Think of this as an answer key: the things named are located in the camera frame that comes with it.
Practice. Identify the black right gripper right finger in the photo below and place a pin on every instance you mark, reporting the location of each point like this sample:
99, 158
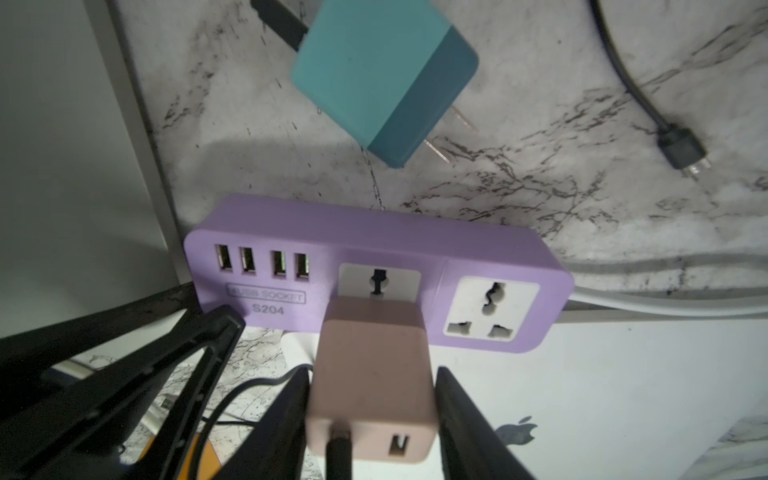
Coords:
469, 447

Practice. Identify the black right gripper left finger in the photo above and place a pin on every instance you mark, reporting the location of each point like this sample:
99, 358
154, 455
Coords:
275, 447

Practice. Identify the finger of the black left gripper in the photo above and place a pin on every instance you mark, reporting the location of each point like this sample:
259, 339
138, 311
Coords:
74, 432
24, 356

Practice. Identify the pink charger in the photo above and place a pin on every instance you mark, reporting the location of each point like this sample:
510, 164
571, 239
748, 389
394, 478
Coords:
372, 380

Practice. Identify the teal charger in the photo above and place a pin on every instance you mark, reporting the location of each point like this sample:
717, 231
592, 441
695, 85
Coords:
384, 71

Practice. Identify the silver Apple laptop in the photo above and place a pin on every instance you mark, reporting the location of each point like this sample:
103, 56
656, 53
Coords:
605, 397

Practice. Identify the grey laptop at back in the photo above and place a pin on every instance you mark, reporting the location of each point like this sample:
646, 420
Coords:
85, 222

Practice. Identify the purple power strip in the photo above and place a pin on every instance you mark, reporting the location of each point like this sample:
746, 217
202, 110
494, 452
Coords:
279, 262

